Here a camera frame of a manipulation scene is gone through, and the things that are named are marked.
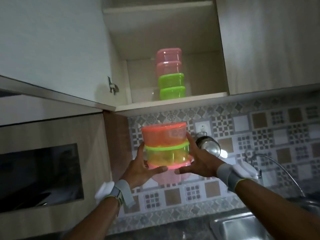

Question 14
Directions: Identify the cream cabinet door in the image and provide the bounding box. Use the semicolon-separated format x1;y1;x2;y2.
0;0;118;112

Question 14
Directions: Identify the green round container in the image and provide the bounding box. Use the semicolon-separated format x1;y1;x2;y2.
146;147;189;166

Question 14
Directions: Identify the steel faucet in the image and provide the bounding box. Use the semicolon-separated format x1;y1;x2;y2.
251;153;305;198

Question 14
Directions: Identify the cream wall cabinet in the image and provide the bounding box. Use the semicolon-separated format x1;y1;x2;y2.
101;0;320;117

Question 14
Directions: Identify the person's right forearm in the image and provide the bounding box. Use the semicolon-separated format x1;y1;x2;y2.
235;179;320;240

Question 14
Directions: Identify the large green container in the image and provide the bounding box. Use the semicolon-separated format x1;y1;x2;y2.
160;90;186;101
158;77;185;88

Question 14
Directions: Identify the person's left hand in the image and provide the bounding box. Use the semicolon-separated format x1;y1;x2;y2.
120;142;168;190

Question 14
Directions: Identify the pink round container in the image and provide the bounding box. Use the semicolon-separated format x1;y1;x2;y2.
142;127;189;148
150;167;191;184

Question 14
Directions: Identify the steel pan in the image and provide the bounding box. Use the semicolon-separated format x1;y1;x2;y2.
195;132;222;158

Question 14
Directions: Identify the steel sink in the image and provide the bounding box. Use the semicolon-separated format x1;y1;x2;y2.
210;197;320;240

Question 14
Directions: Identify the person's right hand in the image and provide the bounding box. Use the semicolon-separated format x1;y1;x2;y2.
174;132;227;178

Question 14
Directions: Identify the wooden cabinet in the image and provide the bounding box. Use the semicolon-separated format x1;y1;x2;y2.
0;111;133;240

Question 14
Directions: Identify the steel door hinge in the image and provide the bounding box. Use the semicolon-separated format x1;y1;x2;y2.
107;76;119;95

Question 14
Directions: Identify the white grey wrist tracker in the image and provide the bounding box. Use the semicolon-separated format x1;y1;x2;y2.
95;179;135;209
216;161;259;193

